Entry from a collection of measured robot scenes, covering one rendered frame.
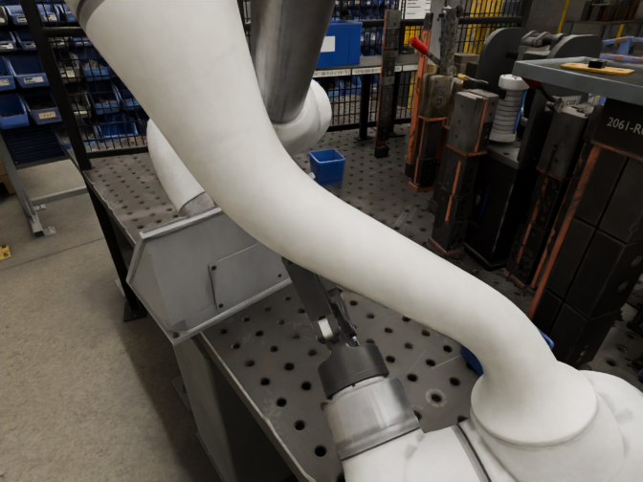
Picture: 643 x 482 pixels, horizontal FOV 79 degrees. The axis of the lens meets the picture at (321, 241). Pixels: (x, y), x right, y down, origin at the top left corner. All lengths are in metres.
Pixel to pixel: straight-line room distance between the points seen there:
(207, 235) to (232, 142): 0.45
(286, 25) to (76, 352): 1.67
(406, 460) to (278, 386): 0.33
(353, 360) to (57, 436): 1.38
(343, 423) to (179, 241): 0.41
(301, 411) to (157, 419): 0.98
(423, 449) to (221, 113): 0.34
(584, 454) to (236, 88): 0.38
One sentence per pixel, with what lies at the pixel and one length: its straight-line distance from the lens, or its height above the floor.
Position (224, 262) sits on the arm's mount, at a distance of 0.74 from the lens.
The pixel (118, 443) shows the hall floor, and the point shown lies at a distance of 1.59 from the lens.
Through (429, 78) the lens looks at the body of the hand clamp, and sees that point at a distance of 1.22.
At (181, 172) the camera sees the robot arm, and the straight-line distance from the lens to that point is 0.81.
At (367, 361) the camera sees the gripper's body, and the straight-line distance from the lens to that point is 0.43.
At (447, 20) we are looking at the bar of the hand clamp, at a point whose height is 1.19.
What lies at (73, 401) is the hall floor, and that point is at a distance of 1.77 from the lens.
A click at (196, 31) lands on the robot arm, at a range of 0.27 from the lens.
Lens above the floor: 1.25
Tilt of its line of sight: 33 degrees down
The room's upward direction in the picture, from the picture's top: straight up
